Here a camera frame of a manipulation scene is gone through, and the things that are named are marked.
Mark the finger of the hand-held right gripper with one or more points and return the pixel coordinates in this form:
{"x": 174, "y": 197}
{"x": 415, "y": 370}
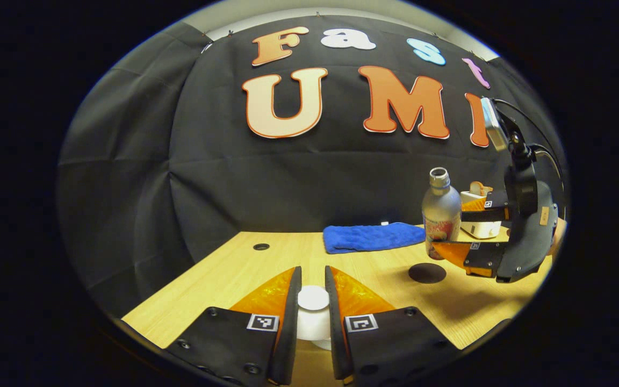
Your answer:
{"x": 484, "y": 257}
{"x": 495, "y": 212}

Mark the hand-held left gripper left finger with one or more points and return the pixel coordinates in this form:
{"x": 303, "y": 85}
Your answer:
{"x": 290, "y": 333}

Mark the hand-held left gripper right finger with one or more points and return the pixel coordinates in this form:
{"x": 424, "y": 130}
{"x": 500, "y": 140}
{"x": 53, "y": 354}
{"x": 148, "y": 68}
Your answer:
{"x": 335, "y": 333}

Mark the white teacup lid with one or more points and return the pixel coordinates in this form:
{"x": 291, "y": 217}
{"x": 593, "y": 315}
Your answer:
{"x": 313, "y": 303}

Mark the silver water bottle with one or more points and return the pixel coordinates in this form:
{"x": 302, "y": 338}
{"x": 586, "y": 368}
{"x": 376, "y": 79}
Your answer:
{"x": 441, "y": 207}

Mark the dark round coaster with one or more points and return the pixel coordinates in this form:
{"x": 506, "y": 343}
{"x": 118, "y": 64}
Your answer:
{"x": 426, "y": 273}

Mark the white toaster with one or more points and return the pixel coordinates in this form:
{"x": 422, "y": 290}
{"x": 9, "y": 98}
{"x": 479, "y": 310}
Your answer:
{"x": 481, "y": 230}

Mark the toasted bread slice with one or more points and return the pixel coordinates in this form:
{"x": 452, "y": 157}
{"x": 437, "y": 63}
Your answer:
{"x": 479, "y": 188}

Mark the black desk grommet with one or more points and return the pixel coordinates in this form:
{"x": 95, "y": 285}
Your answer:
{"x": 260, "y": 246}

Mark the blue towel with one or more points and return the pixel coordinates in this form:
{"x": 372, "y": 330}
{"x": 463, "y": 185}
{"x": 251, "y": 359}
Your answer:
{"x": 374, "y": 237}

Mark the black backdrop cloth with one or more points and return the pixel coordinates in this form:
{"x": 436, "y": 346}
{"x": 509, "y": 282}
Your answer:
{"x": 207, "y": 177}

